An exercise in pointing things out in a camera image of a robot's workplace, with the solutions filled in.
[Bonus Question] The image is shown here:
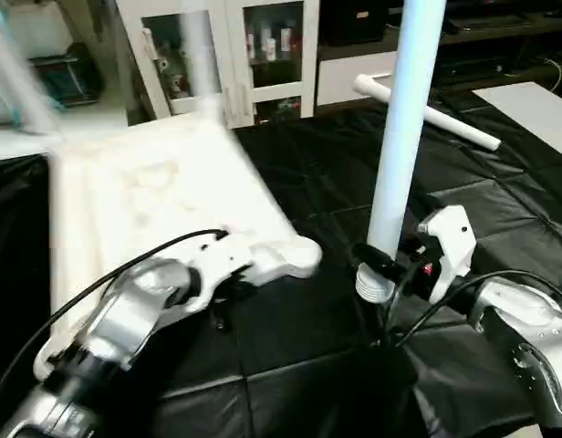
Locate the white plastic table top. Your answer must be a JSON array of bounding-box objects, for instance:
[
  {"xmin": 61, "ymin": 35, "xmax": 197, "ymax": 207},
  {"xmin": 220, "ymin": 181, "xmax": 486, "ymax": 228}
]
[{"xmin": 33, "ymin": 114, "xmax": 324, "ymax": 381}]

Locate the white plastic table leg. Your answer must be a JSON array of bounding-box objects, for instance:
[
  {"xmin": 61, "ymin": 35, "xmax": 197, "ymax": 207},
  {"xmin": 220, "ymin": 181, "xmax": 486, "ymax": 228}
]
[
  {"xmin": 355, "ymin": 0, "xmax": 447, "ymax": 305},
  {"xmin": 0, "ymin": 7, "xmax": 65, "ymax": 138},
  {"xmin": 174, "ymin": 7, "xmax": 229, "ymax": 121},
  {"xmin": 353, "ymin": 75, "xmax": 504, "ymax": 152}
]

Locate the black work mat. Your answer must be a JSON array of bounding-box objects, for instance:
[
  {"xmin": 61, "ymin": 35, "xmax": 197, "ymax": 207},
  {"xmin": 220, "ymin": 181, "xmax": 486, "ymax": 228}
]
[{"xmin": 0, "ymin": 87, "xmax": 562, "ymax": 438}]

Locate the white drawer unit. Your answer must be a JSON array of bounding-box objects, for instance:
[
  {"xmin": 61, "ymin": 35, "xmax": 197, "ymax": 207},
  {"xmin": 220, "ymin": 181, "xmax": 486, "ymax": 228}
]
[{"xmin": 316, "ymin": 50, "xmax": 402, "ymax": 108}]

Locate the white glass door cabinet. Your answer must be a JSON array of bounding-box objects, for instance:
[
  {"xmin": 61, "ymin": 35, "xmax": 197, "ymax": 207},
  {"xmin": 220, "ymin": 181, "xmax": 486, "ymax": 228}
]
[{"xmin": 115, "ymin": 0, "xmax": 324, "ymax": 126}]

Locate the black equipment case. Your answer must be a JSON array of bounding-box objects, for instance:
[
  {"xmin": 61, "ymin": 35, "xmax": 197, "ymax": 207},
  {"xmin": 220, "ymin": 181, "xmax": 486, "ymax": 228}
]
[{"xmin": 328, "ymin": 0, "xmax": 391, "ymax": 47}]

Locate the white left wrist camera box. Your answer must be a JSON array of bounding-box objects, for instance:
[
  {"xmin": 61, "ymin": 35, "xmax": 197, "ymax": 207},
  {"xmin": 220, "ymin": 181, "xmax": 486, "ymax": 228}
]
[{"xmin": 183, "ymin": 238, "xmax": 256, "ymax": 313}]

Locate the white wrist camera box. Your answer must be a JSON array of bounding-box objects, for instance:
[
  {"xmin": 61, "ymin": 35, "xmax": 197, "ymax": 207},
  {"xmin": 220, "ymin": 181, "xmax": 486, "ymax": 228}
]
[
  {"xmin": 416, "ymin": 204, "xmax": 475, "ymax": 305},
  {"xmin": 183, "ymin": 238, "xmax": 256, "ymax": 313}
]

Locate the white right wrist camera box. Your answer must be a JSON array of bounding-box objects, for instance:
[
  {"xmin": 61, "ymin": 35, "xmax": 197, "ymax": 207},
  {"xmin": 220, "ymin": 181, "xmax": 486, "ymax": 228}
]
[{"xmin": 416, "ymin": 204, "xmax": 475, "ymax": 305}]

